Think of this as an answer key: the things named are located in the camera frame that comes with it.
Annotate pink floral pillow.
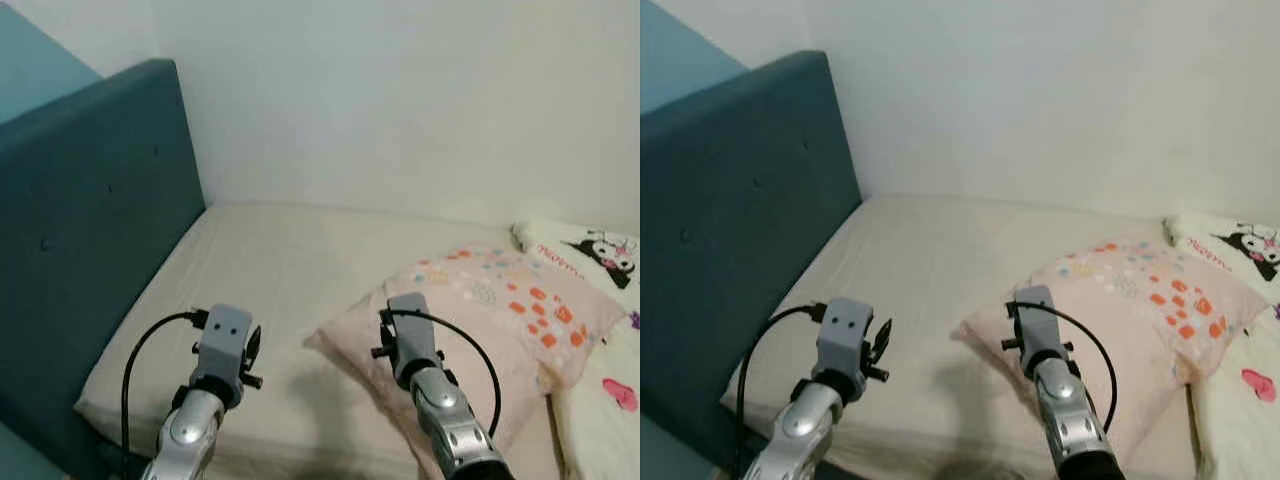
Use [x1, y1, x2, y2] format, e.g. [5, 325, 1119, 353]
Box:
[303, 243, 629, 476]
[950, 238, 1271, 471]

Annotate teal upholstered headboard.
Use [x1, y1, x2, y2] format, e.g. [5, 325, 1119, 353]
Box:
[0, 58, 208, 480]
[640, 50, 863, 471]

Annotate cream cartoon print blanket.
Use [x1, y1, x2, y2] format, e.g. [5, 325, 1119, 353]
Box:
[1165, 212, 1280, 480]
[510, 220, 641, 480]

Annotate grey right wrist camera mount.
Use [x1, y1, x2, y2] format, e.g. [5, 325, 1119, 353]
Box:
[385, 292, 441, 386]
[1008, 285, 1061, 376]

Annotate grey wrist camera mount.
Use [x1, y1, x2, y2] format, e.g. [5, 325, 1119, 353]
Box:
[195, 305, 256, 386]
[1008, 285, 1061, 376]
[815, 297, 876, 376]
[385, 292, 441, 386]

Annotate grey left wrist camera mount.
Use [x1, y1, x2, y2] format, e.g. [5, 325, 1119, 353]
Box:
[195, 305, 256, 386]
[815, 297, 876, 376]

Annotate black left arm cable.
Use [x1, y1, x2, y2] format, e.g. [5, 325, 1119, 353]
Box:
[735, 303, 829, 476]
[120, 310, 208, 476]

